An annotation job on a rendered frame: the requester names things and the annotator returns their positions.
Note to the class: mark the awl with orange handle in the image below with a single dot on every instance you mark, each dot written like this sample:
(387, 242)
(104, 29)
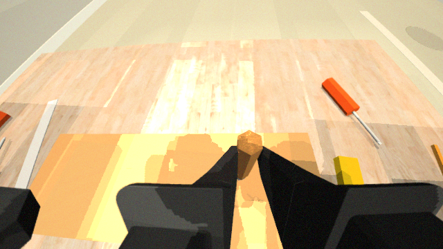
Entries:
(249, 146)

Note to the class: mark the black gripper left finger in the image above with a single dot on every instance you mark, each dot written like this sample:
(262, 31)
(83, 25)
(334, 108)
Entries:
(207, 204)

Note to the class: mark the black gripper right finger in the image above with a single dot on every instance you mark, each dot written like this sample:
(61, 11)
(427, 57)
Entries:
(312, 213)

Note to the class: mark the white flat strip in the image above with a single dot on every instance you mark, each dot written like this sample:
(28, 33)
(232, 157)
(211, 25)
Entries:
(31, 156)

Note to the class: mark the yellow flat bar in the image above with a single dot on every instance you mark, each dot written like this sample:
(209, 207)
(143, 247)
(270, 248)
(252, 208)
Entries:
(347, 170)

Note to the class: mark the yellow thin rod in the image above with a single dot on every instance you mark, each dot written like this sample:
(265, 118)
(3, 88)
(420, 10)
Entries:
(438, 156)

